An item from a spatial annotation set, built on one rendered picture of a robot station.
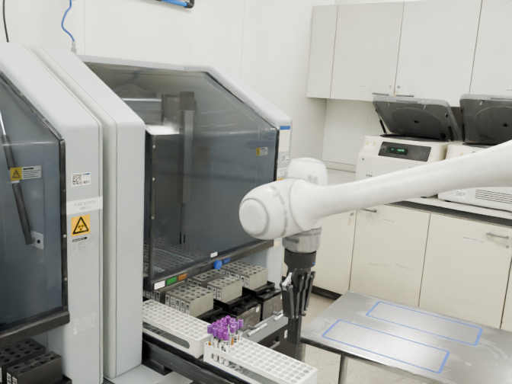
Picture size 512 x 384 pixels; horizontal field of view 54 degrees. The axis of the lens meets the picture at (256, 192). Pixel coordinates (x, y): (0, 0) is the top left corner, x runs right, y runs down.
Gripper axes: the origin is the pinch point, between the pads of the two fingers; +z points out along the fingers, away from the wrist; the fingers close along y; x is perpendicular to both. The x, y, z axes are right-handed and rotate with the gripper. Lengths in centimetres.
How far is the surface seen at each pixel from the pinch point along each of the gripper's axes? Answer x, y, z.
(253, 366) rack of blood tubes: -8.0, 4.8, 11.0
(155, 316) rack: -45.7, 2.4, 11.0
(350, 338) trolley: 0.2, -33.6, 15.4
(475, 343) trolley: 30, -57, 15
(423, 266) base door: -39, -230, 52
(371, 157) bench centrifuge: -83, -230, -16
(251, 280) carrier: -43, -41, 11
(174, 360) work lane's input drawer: -33.1, 6.7, 18.2
